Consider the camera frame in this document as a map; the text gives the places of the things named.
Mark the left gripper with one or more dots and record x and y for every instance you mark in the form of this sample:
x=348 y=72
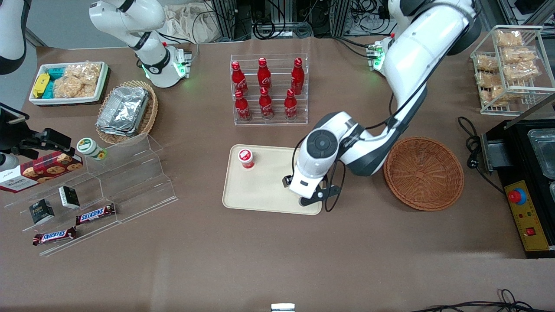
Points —
x=287 y=181

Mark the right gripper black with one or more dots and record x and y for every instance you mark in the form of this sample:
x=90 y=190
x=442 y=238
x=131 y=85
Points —
x=27 y=143

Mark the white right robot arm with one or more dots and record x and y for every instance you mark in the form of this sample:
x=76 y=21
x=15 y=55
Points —
x=149 y=43

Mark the white rectangular snack tray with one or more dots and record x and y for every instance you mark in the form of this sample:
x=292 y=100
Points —
x=39 y=99

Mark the beige plastic tray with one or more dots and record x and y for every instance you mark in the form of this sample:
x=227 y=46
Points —
x=264 y=186

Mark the oval wicker basket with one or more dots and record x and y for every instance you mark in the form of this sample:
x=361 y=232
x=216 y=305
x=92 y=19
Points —
x=149 y=117

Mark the round brown wicker basket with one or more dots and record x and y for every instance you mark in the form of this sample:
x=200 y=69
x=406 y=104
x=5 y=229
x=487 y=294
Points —
x=425 y=175

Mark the teal snack pack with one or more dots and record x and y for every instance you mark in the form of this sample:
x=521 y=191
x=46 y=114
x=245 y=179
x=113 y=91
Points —
x=49 y=90
x=55 y=72

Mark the yellow snack pack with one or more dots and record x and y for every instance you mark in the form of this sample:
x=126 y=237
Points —
x=40 y=85

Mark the red tartan cookie box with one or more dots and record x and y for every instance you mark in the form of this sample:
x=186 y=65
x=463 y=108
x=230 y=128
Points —
x=41 y=171

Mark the clear bag of rice crackers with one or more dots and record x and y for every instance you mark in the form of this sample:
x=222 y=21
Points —
x=84 y=69
x=69 y=86

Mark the green white lidded cup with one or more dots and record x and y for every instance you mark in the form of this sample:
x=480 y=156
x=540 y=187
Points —
x=90 y=148

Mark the red lidded small cup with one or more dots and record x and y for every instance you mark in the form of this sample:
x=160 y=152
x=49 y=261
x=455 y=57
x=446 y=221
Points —
x=246 y=158

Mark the clear acrylic bottle rack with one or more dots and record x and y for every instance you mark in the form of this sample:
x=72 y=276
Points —
x=271 y=122

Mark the small black box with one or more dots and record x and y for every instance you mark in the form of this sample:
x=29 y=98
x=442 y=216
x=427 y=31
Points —
x=41 y=212
x=69 y=197

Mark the red cola bottle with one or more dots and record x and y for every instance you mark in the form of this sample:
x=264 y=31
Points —
x=264 y=74
x=242 y=107
x=297 y=76
x=290 y=105
x=238 y=79
x=266 y=104

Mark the silver foil container stack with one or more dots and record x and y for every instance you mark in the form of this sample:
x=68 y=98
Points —
x=123 y=109

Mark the brown Snickers bar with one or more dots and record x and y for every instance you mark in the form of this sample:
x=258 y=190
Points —
x=54 y=236
x=95 y=214

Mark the clear acrylic step stand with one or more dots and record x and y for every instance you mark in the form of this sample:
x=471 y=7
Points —
x=130 y=182

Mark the beige crumpled cloth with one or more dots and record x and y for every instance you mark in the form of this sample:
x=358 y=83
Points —
x=186 y=21

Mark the red emergency stop button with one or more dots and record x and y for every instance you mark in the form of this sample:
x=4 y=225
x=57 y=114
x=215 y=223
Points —
x=516 y=196

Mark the clear bag of fried snacks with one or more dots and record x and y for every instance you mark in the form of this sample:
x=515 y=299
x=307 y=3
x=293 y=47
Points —
x=509 y=39
x=486 y=63
x=519 y=55
x=488 y=80
x=520 y=70

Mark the black machine with steel pans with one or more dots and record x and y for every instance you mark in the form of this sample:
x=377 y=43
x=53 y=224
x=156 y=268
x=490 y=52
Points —
x=520 y=173

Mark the yellow control panel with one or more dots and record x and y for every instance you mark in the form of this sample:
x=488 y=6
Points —
x=531 y=219

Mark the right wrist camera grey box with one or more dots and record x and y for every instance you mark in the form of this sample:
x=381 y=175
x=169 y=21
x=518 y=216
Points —
x=8 y=162

